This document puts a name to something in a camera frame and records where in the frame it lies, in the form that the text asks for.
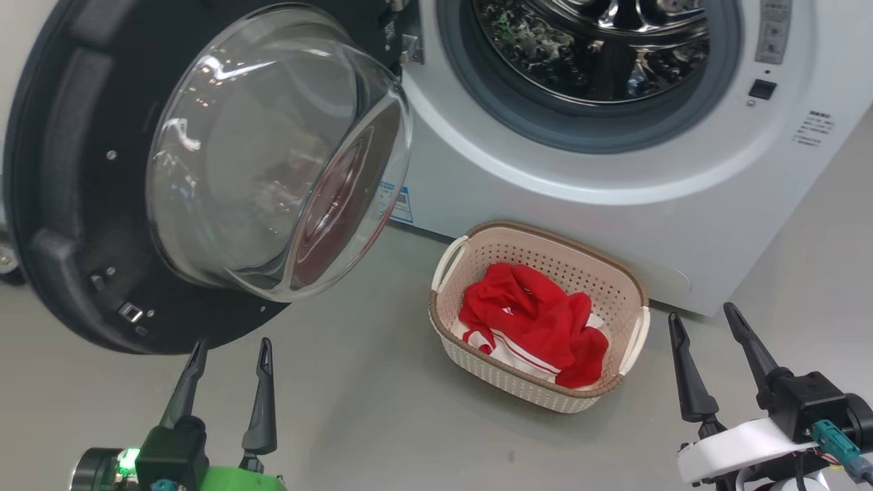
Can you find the cream perforated laundry basket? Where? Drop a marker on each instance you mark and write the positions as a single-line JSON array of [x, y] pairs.
[[539, 245]]

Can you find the grey rubber door seal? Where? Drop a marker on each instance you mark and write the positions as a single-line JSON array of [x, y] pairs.
[[491, 116]]

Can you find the red and white garment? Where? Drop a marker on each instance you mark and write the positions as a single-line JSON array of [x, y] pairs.
[[532, 307]]

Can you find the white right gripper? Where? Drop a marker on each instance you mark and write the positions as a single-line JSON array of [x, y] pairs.
[[736, 453]]

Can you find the blue energy label sticker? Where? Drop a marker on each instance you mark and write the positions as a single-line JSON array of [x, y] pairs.
[[402, 204]]

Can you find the black round glass washer door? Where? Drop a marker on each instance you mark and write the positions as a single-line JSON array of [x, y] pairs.
[[68, 170]]

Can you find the stainless steel washer drum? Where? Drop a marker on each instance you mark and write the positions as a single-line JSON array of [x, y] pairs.
[[586, 54]]

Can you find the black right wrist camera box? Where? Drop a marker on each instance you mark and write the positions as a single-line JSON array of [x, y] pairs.
[[811, 406]]

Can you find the black door latch slot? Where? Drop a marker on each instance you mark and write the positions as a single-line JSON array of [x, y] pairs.
[[762, 89]]

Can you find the white front-load washing machine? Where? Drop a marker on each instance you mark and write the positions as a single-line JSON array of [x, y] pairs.
[[614, 204]]

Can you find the grey round caster wheel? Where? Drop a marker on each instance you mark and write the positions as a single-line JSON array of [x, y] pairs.
[[8, 259]]

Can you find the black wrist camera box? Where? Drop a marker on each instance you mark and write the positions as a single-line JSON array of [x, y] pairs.
[[811, 406], [170, 453]]

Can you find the metal washer door hinge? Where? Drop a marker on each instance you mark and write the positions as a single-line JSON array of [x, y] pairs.
[[409, 48]]

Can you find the small printed warning sticker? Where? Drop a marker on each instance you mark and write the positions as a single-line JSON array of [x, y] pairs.
[[814, 128]]

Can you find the grey printed instruction label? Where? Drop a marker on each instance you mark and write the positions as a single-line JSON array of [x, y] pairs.
[[774, 31]]

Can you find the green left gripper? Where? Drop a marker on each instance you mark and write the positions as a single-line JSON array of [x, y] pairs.
[[245, 481]]

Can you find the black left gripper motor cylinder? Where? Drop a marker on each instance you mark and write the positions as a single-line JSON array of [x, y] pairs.
[[95, 470]]

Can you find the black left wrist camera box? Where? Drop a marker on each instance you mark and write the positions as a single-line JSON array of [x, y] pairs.
[[170, 453]]

